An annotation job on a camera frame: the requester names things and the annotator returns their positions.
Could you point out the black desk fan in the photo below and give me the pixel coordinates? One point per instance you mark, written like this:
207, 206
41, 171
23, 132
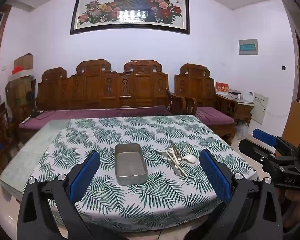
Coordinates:
32, 105

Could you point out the purple sofa cushion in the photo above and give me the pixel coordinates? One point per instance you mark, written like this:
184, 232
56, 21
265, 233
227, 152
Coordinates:
90, 113

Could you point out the red bag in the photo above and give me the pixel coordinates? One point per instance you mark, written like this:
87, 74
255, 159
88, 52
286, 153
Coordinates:
17, 70

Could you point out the rectangular metal tray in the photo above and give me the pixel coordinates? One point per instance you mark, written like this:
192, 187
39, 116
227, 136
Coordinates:
130, 165

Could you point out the wooden side table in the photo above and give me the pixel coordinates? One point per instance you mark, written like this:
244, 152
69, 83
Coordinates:
243, 111

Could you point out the brown wooden chopstick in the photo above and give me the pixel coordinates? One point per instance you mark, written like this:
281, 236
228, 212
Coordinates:
188, 150
175, 148

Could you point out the large cardboard box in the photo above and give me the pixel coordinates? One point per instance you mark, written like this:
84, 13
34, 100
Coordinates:
18, 91

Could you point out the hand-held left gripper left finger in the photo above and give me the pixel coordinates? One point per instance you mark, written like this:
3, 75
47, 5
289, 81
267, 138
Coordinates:
86, 173

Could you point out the white rice paddle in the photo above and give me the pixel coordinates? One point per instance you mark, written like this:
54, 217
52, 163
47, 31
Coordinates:
190, 158

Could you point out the white ceramic spoon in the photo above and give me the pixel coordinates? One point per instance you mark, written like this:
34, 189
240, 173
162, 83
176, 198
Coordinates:
170, 151

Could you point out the wooden chair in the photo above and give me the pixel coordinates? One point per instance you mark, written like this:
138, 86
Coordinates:
3, 130

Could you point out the metal spoon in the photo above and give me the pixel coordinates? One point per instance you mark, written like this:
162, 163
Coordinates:
177, 172

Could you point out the framed peacock flower painting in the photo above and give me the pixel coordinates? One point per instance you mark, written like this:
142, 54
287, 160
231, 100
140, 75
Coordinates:
130, 5

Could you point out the purple armchair cushion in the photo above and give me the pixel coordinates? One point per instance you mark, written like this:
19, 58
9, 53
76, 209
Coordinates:
212, 115

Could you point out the carved wooden armchair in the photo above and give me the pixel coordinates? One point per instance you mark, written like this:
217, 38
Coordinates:
197, 85

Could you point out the white box with blue label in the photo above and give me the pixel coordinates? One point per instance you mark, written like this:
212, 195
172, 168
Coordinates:
248, 97

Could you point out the person's right hand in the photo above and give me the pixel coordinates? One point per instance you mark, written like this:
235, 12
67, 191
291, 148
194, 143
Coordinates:
297, 205

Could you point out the red gift box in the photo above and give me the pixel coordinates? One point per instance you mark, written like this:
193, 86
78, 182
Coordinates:
222, 87

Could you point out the white panel board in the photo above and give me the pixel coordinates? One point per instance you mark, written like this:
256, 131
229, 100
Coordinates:
261, 108

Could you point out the leaf print tablecloth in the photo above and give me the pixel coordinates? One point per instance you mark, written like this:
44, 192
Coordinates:
115, 205

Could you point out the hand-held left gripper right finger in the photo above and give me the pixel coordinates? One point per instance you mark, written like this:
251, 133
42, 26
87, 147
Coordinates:
216, 177

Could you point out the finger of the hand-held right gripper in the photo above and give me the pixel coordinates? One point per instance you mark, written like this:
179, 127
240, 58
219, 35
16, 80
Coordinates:
265, 137
251, 148

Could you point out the clear plastic bag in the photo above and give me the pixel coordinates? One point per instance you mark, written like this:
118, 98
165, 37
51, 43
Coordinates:
241, 129

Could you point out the wall electrical panel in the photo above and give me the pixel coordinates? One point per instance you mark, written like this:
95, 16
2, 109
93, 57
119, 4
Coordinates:
248, 47

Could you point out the carved wooden sofa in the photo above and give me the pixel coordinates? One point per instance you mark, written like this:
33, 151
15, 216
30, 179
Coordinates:
100, 90

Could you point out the small cardboard box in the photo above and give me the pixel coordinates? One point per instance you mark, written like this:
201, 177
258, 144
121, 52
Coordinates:
23, 61

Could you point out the remote control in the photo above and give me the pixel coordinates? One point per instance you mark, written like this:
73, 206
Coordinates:
25, 120

